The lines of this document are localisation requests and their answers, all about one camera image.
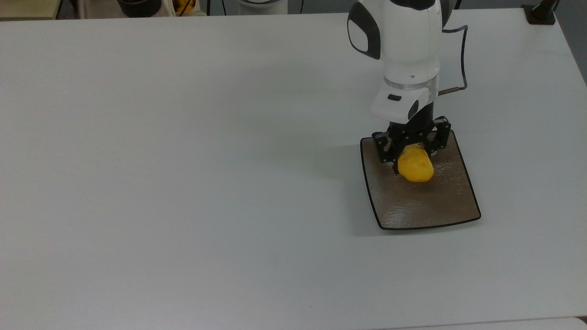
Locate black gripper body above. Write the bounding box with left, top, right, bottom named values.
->
left=388, top=102, right=435, bottom=148

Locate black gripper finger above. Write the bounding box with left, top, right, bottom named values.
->
left=372, top=132, right=403, bottom=175
left=424, top=116, right=452, bottom=159

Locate yellow potato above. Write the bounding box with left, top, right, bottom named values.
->
left=397, top=143, right=435, bottom=183

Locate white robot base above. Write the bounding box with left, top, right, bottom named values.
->
left=237, top=0, right=289, bottom=16

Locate square brown ceramic plate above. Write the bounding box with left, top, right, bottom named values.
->
left=360, top=129, right=482, bottom=231

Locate black table clamp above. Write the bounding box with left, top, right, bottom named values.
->
left=522, top=0, right=559, bottom=25

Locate black round pot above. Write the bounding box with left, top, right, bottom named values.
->
left=117, top=0, right=162, bottom=18

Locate wooden board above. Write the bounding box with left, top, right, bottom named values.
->
left=0, top=0, right=61, bottom=20

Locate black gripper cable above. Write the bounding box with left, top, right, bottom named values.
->
left=437, top=25, right=469, bottom=96

